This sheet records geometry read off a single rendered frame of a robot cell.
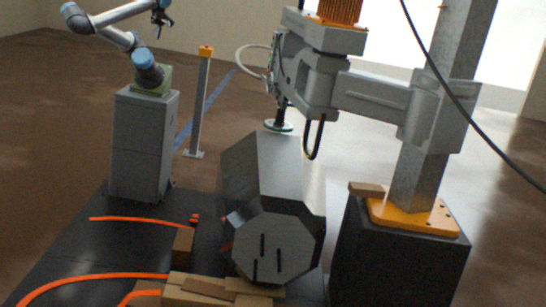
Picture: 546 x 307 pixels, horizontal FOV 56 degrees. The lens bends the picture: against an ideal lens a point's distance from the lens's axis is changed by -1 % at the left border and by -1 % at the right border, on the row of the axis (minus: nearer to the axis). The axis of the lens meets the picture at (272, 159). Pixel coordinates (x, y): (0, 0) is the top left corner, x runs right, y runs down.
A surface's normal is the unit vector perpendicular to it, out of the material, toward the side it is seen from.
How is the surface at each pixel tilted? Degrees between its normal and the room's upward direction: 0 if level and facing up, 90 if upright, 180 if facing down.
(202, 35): 90
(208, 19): 90
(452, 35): 90
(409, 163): 90
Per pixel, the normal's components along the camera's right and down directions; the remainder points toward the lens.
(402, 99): -0.37, 0.28
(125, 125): -0.08, 0.36
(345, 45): 0.25, 0.40
